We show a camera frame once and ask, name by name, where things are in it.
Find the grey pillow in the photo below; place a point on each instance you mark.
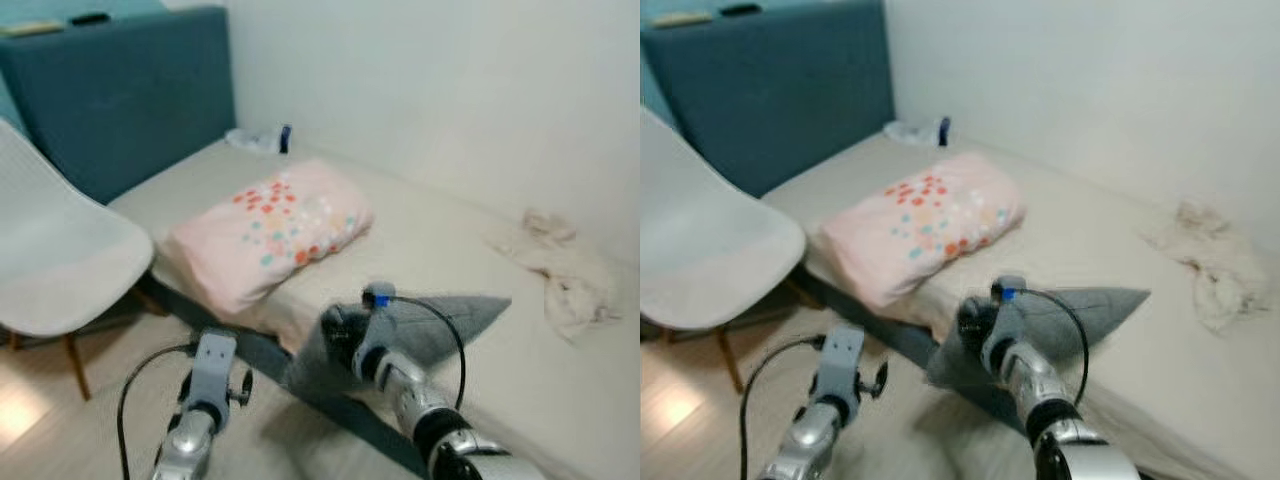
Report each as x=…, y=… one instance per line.
x=1085, y=318
x=440, y=325

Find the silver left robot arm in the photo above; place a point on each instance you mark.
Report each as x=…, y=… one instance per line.
x=188, y=445
x=805, y=445

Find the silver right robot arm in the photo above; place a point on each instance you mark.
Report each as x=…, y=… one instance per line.
x=420, y=395
x=1045, y=395

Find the pink pillow with coloured dots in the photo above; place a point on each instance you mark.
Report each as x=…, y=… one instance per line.
x=920, y=225
x=270, y=235

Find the white shell chair wooden legs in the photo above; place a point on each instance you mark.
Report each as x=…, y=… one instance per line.
x=60, y=250
x=700, y=250

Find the beige bed mattress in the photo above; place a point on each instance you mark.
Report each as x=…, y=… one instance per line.
x=1090, y=250
x=440, y=250

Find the small dark blue bottle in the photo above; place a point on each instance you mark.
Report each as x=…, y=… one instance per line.
x=285, y=138
x=944, y=131

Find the crumpled beige cloth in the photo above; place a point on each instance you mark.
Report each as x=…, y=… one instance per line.
x=565, y=270

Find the teal upholstered headboard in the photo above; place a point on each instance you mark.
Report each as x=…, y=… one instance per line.
x=120, y=100
x=780, y=100

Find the flat black item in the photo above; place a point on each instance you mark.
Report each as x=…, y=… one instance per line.
x=90, y=18
x=740, y=10

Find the flat yellowish item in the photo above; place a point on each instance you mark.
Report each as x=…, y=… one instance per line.
x=680, y=19
x=30, y=28

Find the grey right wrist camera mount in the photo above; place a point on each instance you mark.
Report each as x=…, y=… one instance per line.
x=1010, y=320
x=378, y=325

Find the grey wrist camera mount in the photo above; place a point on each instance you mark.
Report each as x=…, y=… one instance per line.
x=213, y=365
x=1010, y=320
x=378, y=325
x=842, y=360

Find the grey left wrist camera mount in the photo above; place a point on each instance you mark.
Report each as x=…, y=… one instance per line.
x=842, y=360
x=213, y=365

